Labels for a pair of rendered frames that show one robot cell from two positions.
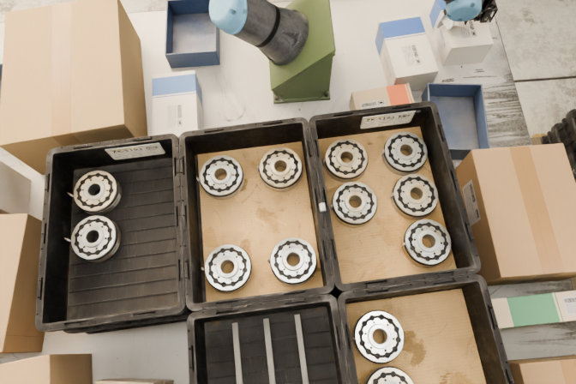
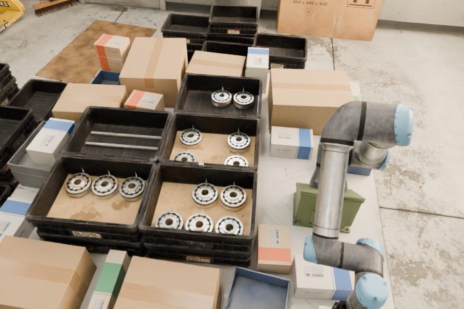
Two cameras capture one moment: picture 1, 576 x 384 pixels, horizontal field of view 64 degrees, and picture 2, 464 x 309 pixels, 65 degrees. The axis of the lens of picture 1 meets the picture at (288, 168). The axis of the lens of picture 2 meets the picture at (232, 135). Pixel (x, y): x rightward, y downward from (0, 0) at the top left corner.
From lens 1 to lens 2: 1.10 m
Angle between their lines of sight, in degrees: 51
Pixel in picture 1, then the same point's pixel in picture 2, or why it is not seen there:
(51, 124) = (277, 82)
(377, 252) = (175, 202)
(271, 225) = (207, 159)
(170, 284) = not seen: hidden behind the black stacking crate
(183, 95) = (297, 140)
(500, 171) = (198, 282)
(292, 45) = (315, 181)
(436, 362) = (108, 214)
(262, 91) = not seen: hidden behind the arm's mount
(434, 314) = (131, 220)
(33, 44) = (324, 78)
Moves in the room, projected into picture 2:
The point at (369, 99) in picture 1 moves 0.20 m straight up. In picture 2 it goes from (280, 234) to (287, 205)
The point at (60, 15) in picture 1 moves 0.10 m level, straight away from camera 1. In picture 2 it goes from (342, 87) to (358, 82)
